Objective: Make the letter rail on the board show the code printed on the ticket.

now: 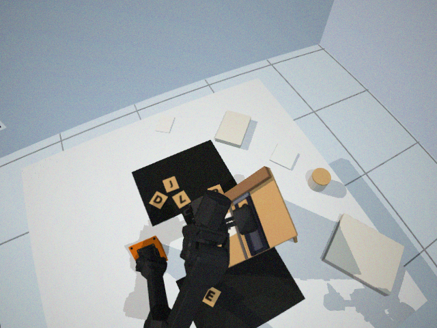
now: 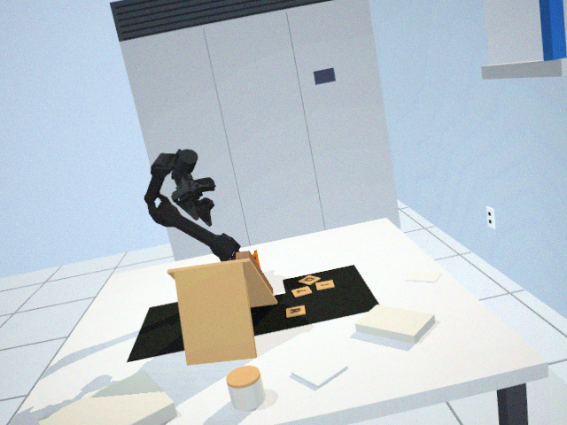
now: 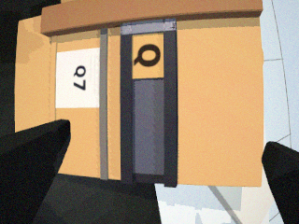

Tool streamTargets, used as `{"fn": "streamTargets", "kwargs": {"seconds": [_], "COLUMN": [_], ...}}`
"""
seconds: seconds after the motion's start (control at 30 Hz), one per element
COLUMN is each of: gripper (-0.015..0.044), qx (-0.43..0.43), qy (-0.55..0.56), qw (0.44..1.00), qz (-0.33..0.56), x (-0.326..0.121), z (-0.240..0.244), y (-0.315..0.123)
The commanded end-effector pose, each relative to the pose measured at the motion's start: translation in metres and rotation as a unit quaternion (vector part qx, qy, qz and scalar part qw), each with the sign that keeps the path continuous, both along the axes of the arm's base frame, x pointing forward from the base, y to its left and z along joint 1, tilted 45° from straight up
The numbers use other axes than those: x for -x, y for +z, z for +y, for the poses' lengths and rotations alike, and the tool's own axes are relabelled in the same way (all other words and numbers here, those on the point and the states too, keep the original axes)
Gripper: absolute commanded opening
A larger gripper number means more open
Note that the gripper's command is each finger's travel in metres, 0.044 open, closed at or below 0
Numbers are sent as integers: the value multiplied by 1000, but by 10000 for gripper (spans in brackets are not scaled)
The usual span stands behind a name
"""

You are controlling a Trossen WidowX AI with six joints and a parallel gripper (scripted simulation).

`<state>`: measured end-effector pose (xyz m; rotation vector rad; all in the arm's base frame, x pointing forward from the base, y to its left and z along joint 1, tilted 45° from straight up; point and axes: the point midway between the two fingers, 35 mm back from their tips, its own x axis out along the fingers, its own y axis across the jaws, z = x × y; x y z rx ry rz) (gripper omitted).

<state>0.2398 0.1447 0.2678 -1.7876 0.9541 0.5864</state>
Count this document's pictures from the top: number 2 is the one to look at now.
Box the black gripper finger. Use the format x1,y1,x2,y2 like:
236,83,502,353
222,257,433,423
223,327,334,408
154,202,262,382
176,193,198,220
197,204,214,227

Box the tan tile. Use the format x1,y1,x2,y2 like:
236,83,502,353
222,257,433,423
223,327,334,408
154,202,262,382
315,280,335,290
291,286,312,298
286,305,306,318
299,275,321,285

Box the cream flat rectangular block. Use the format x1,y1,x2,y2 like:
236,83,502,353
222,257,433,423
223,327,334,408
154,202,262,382
355,305,435,344

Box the tan flat board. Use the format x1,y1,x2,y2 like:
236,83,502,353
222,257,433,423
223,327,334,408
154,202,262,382
167,251,278,366

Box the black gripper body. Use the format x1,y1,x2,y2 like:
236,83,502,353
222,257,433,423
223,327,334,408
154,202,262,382
171,177,214,212

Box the white jar with tan lid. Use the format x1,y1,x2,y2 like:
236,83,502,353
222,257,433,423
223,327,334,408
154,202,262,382
227,366,266,411

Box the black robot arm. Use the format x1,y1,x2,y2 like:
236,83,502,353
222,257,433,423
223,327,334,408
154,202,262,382
144,149,241,262

